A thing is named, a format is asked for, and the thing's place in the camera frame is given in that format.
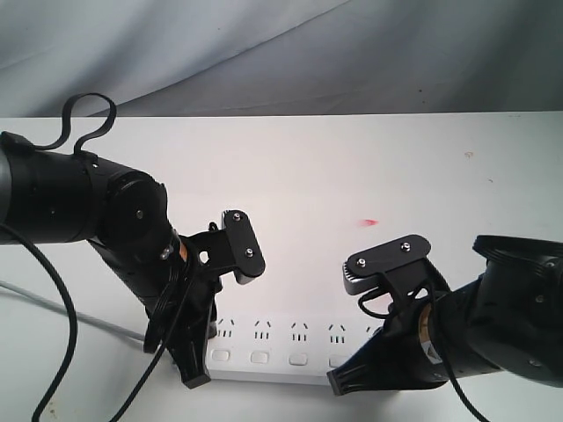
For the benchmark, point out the grey backdrop cloth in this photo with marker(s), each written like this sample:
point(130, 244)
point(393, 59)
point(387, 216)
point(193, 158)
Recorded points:
point(226, 58)

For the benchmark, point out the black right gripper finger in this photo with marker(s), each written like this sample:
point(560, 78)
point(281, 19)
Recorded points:
point(352, 376)

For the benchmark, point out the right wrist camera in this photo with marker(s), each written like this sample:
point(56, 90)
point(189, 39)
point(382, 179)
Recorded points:
point(362, 269)

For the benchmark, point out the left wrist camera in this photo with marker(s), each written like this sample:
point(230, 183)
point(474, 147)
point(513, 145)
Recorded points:
point(249, 262)

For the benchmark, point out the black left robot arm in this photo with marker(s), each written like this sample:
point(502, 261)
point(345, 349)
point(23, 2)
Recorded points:
point(121, 212)

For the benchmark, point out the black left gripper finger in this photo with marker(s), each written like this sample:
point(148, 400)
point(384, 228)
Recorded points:
point(188, 349)

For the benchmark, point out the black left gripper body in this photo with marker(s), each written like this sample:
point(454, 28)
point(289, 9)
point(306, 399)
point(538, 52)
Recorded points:
point(184, 312)

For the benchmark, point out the white five-outlet power strip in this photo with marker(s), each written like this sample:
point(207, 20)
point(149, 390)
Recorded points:
point(285, 349)

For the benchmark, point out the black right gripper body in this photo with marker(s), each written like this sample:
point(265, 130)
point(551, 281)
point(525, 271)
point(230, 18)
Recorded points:
point(394, 358)

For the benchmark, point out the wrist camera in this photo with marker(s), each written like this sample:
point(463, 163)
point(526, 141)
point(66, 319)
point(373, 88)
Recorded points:
point(249, 262)
point(362, 269)

